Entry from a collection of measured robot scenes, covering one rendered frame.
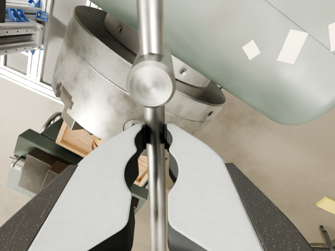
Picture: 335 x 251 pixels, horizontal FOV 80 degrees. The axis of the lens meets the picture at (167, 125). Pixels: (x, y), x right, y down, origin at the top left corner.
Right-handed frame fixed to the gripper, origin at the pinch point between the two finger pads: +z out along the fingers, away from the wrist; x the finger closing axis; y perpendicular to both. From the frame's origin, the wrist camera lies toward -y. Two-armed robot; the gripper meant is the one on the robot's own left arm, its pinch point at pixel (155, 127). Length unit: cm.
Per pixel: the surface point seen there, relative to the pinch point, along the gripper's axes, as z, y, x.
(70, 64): 18.9, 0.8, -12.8
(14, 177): 50, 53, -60
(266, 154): 123, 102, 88
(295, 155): 120, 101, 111
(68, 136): 52, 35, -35
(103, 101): 15.0, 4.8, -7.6
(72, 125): 19.0, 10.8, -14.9
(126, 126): 14.5, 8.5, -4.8
